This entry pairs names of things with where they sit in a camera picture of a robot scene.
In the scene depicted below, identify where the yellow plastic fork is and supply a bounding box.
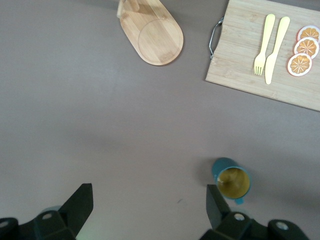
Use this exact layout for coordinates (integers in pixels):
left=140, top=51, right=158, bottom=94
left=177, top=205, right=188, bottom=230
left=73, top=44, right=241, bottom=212
left=254, top=13, right=276, bottom=76

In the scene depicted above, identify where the wooden cup rack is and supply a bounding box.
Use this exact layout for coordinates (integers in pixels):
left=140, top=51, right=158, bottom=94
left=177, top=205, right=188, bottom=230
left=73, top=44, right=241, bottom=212
left=116, top=0, right=184, bottom=67

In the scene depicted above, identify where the bamboo cutting board, metal handle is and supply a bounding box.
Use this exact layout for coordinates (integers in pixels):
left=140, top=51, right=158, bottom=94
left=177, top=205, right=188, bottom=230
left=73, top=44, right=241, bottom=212
left=205, top=0, right=320, bottom=112

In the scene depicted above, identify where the brown table cover mat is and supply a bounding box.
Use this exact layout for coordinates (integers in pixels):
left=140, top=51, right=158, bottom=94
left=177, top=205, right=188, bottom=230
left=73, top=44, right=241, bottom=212
left=0, top=0, right=320, bottom=240

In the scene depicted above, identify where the teal cup with handle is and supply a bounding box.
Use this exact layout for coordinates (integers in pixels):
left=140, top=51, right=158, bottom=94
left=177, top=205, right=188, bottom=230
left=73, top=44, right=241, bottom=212
left=211, top=157, right=253, bottom=206

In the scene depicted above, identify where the yellow plastic knife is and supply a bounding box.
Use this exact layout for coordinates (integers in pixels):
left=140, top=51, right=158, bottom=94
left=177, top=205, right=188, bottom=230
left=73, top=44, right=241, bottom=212
left=264, top=16, right=291, bottom=85

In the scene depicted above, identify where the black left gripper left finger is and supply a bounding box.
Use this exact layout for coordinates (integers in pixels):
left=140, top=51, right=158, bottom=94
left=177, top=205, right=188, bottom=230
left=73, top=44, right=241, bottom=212
left=0, top=183, right=94, bottom=240

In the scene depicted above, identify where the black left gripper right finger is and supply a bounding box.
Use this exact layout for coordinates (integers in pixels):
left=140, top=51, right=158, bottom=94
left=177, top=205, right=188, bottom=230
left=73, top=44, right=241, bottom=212
left=199, top=184, right=310, bottom=240

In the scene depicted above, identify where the orange slice toy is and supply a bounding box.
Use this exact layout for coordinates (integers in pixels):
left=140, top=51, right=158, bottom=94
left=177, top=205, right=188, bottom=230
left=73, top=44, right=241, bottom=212
left=296, top=24, right=320, bottom=43
left=287, top=52, right=314, bottom=77
left=293, top=36, right=320, bottom=61

